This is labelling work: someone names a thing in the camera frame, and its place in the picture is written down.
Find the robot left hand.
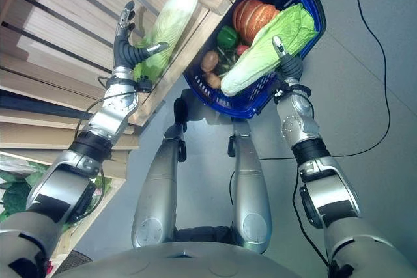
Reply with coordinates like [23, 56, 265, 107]
[113, 0, 170, 73]

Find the robot leg silver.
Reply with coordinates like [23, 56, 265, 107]
[227, 120, 273, 255]
[131, 97, 189, 249]

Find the napa cabbage with green leaves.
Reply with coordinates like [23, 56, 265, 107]
[220, 3, 319, 97]

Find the robot torso silver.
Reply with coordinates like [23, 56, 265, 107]
[53, 241, 330, 278]

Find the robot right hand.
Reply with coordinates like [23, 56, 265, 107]
[272, 35, 304, 81]

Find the green broccoli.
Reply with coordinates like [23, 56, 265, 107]
[0, 162, 50, 223]

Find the dark green squash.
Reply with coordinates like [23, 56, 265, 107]
[214, 47, 242, 77]

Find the robot right leg silver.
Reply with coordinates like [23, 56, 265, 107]
[227, 120, 273, 255]

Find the napa cabbage with white stem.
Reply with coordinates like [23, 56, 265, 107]
[133, 0, 200, 81]

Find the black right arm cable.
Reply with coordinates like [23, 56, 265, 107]
[291, 171, 330, 268]

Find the black floor cable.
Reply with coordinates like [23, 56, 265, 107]
[257, 0, 392, 162]

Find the robot left leg silver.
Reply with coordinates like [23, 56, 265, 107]
[131, 97, 189, 249]

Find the large wooden slatted crate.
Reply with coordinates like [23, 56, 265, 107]
[0, 0, 216, 148]

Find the clear plastic bag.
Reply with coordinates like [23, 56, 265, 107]
[0, 154, 37, 174]

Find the blue plastic shopping basket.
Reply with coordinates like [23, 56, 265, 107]
[182, 0, 327, 120]

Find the brown potato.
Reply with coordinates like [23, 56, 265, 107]
[200, 50, 220, 74]
[205, 72, 223, 90]

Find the orange pumpkin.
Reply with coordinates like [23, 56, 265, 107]
[232, 0, 281, 43]

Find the green bell pepper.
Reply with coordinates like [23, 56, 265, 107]
[216, 25, 240, 49]

